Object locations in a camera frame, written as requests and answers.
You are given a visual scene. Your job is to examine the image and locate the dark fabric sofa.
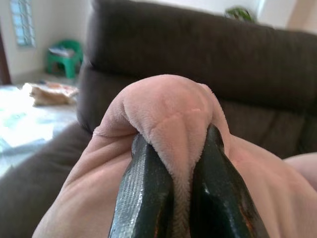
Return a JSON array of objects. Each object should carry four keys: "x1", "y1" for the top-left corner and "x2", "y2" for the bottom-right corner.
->
[{"x1": 0, "y1": 0, "x2": 317, "y2": 238}]

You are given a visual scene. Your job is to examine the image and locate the pink plush pillow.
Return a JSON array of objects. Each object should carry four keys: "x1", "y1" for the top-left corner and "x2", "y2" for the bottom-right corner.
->
[{"x1": 32, "y1": 75, "x2": 317, "y2": 238}]

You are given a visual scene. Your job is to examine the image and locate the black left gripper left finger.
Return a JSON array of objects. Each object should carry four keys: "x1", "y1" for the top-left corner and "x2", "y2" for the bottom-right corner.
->
[{"x1": 107, "y1": 132, "x2": 175, "y2": 238}]

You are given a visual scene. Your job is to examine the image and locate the green plastic stool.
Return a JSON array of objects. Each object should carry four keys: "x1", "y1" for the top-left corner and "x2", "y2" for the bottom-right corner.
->
[{"x1": 47, "y1": 39, "x2": 84, "y2": 79}]

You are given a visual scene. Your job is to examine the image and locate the glass block window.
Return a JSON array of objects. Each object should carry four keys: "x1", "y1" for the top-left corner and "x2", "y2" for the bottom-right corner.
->
[{"x1": 9, "y1": 0, "x2": 37, "y2": 47}]

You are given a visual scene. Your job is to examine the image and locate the beige cloth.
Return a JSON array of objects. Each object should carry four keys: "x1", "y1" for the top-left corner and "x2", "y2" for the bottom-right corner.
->
[{"x1": 22, "y1": 81, "x2": 80, "y2": 107}]

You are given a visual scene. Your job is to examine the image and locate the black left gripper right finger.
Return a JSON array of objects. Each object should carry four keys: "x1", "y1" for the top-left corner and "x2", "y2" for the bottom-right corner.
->
[{"x1": 192, "y1": 123, "x2": 269, "y2": 238}]

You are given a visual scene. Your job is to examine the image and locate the stack of papers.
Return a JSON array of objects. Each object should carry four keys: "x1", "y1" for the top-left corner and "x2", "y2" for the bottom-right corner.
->
[{"x1": 48, "y1": 47, "x2": 75, "y2": 58}]

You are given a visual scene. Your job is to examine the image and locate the green potted plant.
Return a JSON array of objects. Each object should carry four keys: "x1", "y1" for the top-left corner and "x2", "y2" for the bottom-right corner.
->
[{"x1": 224, "y1": 6, "x2": 255, "y2": 23}]

